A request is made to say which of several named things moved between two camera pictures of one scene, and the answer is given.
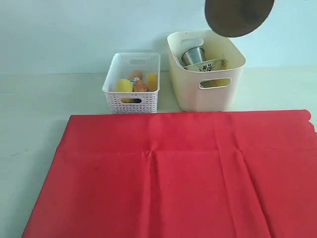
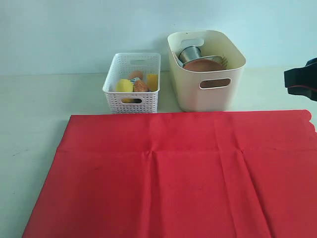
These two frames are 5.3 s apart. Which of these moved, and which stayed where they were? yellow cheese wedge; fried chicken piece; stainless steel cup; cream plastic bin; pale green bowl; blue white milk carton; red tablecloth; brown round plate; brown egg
Moved: pale green bowl; stainless steel cup; brown round plate
Stayed: yellow cheese wedge; brown egg; blue white milk carton; cream plastic bin; fried chicken piece; red tablecloth
